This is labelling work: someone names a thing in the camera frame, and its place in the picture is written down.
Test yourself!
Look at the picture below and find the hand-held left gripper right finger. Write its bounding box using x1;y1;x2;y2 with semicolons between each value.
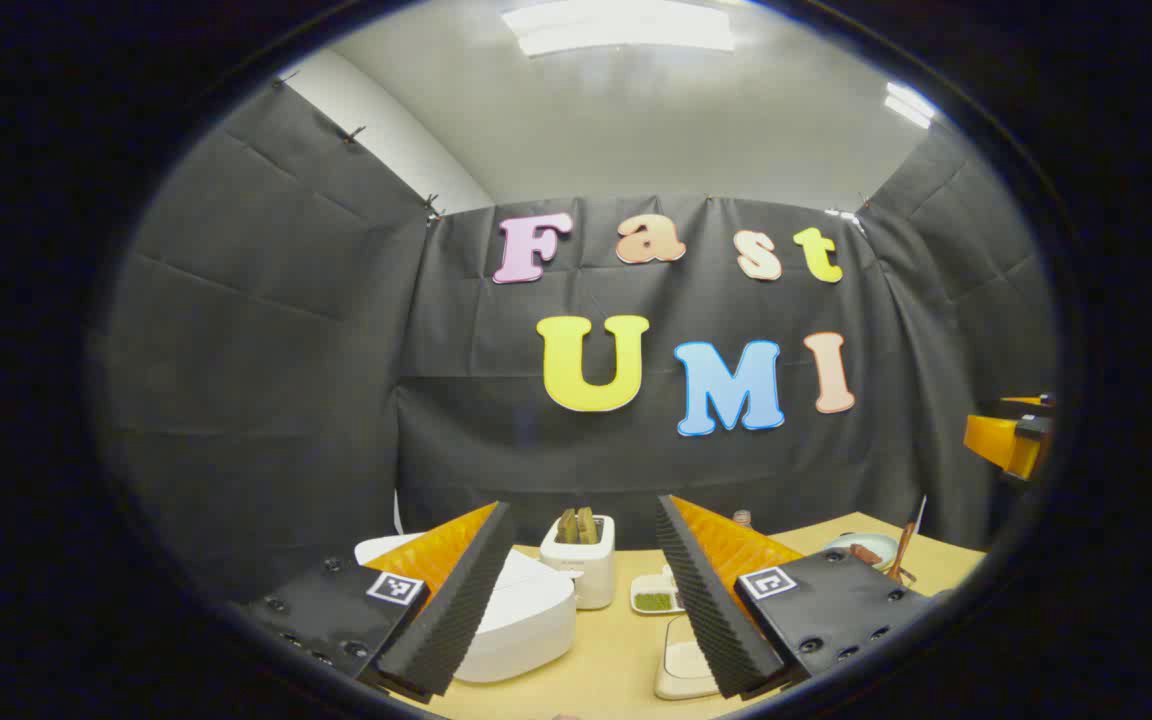
656;494;937;699

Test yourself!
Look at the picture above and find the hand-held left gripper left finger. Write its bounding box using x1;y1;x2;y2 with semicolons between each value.
236;502;518;701

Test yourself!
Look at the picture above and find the white rice cooker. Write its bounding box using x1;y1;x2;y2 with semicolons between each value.
354;533;577;684

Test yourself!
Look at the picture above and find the brown wooden spoon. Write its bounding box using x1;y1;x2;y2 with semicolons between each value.
886;520;919;583

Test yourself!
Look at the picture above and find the white divided dish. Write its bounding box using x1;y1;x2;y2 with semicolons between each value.
630;572;685;615

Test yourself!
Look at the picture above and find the beige square board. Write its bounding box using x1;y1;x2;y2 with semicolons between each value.
654;615;723;701

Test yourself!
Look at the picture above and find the white toaster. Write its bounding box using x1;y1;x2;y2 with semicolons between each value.
539;515;617;611

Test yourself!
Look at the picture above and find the pale green plate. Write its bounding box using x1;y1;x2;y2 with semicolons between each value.
824;532;903;574

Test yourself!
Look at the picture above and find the black backdrop cloth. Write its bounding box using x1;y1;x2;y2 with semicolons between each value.
96;75;1062;601

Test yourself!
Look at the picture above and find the small ceiling light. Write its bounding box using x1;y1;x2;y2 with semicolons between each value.
884;82;938;130

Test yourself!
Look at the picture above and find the large ceiling light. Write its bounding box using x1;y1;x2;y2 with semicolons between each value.
501;0;737;57

